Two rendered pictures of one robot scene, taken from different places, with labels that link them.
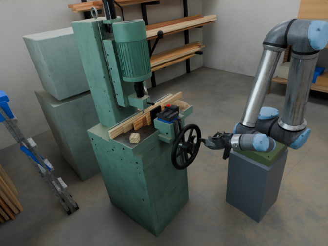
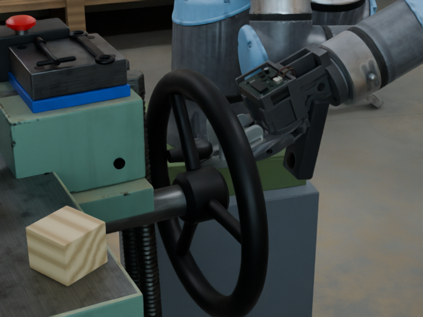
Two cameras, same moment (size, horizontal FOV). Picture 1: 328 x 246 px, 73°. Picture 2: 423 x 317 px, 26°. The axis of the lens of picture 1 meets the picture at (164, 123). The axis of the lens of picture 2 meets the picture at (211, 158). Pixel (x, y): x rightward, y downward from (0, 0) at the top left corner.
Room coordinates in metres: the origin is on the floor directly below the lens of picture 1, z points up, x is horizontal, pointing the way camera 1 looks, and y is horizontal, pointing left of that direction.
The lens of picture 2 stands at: (0.72, 0.72, 1.31)
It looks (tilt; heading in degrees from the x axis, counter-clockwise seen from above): 27 degrees down; 291
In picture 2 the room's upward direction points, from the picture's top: straight up
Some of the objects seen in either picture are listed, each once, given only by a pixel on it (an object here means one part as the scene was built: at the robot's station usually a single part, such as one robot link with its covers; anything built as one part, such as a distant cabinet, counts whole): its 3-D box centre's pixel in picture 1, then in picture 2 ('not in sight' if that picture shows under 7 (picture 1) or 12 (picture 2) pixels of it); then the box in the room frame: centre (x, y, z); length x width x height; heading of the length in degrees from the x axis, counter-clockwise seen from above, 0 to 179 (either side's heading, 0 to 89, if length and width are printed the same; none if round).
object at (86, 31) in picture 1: (109, 76); not in sight; (1.49, 0.34, 1.16); 0.22 x 0.22 x 0.72; 47
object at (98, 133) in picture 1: (135, 132); not in sight; (1.38, 0.21, 0.76); 0.57 x 0.45 x 0.09; 47
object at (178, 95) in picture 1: (155, 110); not in sight; (1.38, 0.05, 0.92); 0.60 x 0.02 x 0.04; 137
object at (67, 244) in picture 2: (134, 138); (67, 244); (1.06, 0.18, 0.92); 0.05 x 0.04 x 0.04; 73
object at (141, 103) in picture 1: (139, 101); not in sight; (1.31, 0.14, 1.03); 0.14 x 0.07 x 0.09; 47
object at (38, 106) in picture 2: (169, 112); (55, 57); (1.18, -0.04, 0.99); 0.13 x 0.11 x 0.06; 137
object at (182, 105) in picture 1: (179, 103); not in sight; (1.43, -0.13, 0.92); 0.14 x 0.09 x 0.04; 47
